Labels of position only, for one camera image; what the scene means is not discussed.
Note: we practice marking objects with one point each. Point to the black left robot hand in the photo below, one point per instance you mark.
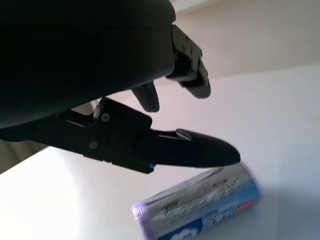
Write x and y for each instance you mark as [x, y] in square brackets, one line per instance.
[75, 62]

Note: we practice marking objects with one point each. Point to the clear purple snack packet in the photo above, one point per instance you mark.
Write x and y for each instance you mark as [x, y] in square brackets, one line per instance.
[200, 200]

